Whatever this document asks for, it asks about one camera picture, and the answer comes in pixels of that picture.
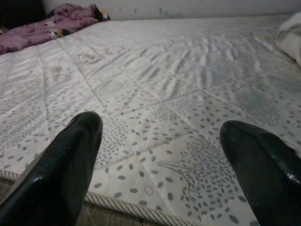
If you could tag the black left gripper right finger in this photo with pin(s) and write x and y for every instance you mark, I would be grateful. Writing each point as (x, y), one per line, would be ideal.
(270, 179)

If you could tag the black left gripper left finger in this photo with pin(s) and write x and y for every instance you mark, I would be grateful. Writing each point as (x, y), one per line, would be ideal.
(54, 179)

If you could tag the white pillow green tree print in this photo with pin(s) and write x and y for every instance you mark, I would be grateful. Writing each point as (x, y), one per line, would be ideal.
(291, 35)

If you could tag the patterned white mattress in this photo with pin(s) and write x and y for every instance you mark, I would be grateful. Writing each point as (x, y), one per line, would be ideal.
(152, 82)

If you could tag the purple cartoon mouse blanket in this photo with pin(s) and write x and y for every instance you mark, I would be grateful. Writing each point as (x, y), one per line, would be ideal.
(35, 35)

